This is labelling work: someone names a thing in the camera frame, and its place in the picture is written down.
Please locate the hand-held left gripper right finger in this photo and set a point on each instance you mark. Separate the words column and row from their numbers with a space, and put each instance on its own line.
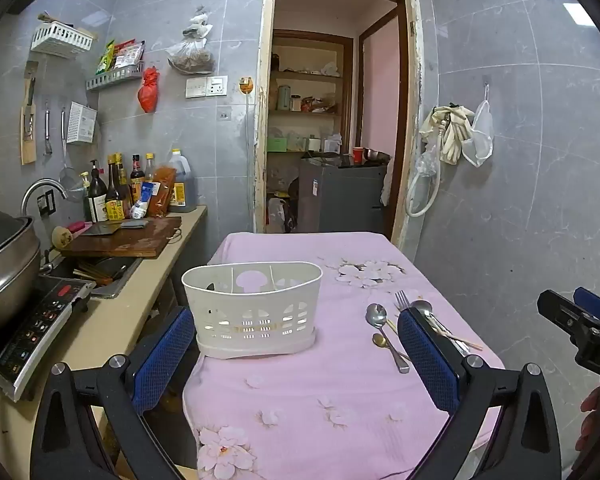
column 427, row 355

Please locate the red cup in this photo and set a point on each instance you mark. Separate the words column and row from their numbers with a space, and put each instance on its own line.
column 358, row 155

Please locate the black wall outlet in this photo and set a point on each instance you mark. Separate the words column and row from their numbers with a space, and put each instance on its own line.
column 46, row 204

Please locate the steel sink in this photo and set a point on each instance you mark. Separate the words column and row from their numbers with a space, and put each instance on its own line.
column 120, row 270

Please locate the grey wall shelf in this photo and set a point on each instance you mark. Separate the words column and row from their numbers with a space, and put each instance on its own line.
column 112, row 79

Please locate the wooden shelf unit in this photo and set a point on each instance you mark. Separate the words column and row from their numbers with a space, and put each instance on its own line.
column 305, row 75

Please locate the green seasoning packet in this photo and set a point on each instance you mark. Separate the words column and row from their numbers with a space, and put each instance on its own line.
column 106, row 57

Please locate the red seasoning packet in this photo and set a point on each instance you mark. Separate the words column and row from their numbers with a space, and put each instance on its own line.
column 128, row 55

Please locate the small grey wall outlet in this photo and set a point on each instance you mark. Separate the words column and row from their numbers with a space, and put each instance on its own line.
column 224, row 114

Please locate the white rubber gloves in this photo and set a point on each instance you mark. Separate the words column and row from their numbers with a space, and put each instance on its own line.
column 450, row 130

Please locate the white wall switch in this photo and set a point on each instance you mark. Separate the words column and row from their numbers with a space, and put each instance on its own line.
column 196, row 87

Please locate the large cooking oil jug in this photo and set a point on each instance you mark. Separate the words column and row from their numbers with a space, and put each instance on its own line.
column 182, row 185

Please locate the clear plastic bag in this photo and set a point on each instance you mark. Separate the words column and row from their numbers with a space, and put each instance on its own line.
column 425, row 160

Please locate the white mesh bag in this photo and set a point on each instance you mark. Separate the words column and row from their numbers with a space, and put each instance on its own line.
column 482, row 135

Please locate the white cloth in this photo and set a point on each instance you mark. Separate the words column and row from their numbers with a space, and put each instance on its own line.
column 387, row 180

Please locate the white plastic utensil basket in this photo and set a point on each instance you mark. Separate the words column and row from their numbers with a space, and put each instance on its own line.
column 250, row 320

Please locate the pink floral tablecloth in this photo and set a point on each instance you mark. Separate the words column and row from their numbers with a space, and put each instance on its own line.
column 330, row 385

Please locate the steel faucet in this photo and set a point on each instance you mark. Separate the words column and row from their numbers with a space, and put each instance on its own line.
column 40, row 185

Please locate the small yellow cap bottle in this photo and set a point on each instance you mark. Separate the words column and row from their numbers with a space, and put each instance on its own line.
column 85, row 195

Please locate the tall brown sauce bottle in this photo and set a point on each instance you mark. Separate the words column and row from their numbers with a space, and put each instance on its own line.
column 125, row 180

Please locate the small gold spoon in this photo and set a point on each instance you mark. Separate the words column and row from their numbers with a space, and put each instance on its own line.
column 379, row 341

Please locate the white wall socket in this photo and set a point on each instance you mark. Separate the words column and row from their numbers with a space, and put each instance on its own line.
column 217, row 85

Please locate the red plastic bag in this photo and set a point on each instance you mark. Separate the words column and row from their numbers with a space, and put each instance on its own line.
column 148, row 92

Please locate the orange wall hook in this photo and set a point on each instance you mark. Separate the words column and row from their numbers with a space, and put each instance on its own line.
column 246, row 85

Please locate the wooden chopstick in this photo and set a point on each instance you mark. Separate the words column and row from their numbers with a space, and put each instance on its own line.
column 472, row 345

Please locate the dark yellow label sauce bottle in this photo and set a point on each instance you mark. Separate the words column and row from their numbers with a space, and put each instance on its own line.
column 115, row 205

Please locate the beige kitchen counter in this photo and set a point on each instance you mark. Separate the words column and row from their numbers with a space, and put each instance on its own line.
column 110, row 325

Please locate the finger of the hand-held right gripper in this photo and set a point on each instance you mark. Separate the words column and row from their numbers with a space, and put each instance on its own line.
column 555, row 305
column 592, row 302

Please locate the wooden knife holder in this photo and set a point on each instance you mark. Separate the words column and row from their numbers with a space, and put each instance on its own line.
column 28, row 145

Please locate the clear yellow cap bottle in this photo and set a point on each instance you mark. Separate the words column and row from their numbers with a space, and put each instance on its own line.
column 149, row 170

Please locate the steel cooking pot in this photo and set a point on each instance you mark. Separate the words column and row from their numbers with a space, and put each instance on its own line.
column 5, row 280

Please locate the person's right hand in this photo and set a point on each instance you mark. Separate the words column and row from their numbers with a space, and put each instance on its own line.
column 591, row 420

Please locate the worn door frame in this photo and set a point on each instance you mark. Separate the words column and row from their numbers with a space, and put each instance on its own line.
column 261, row 110

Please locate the bundle of wooden chopsticks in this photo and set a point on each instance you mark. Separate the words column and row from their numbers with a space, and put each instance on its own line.
column 92, row 272

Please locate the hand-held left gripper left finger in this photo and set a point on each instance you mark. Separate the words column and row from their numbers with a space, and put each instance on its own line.
column 162, row 355

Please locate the steel bowl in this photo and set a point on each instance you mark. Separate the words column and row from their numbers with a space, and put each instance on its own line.
column 375, row 155

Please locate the grey cabinet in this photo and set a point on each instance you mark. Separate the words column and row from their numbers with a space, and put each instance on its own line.
column 340, row 195

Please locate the black induction cooker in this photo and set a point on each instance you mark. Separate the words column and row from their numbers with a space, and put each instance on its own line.
column 35, row 330

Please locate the black pump bottle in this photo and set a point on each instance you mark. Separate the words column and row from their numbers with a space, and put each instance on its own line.
column 97, row 200

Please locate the blue white packet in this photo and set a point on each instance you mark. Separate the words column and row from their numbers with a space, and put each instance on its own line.
column 142, row 205

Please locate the white wall basket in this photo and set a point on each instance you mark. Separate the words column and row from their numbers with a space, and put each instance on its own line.
column 60, row 40

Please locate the black cap sauce bottle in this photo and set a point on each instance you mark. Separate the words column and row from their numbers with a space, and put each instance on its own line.
column 137, row 175

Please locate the white grater box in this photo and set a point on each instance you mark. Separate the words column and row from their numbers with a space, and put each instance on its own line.
column 81, row 122

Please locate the tan round scrubber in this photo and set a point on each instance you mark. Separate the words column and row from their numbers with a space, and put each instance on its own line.
column 61, row 237

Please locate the pink sponge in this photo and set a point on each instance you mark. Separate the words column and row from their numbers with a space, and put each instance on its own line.
column 77, row 227

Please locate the steel mesh strainer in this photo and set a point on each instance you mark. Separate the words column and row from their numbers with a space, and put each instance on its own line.
column 74, row 190

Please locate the green canister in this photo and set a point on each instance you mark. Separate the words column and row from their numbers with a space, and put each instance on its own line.
column 284, row 98

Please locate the large silver spoon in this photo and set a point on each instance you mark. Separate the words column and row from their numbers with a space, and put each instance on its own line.
column 376, row 315

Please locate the silver fork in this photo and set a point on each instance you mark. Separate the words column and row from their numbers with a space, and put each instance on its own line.
column 402, row 300

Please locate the wooden cutting board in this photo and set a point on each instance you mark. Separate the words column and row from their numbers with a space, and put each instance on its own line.
column 130, row 242

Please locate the clear bag of dried goods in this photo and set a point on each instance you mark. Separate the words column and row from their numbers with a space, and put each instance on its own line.
column 192, row 57

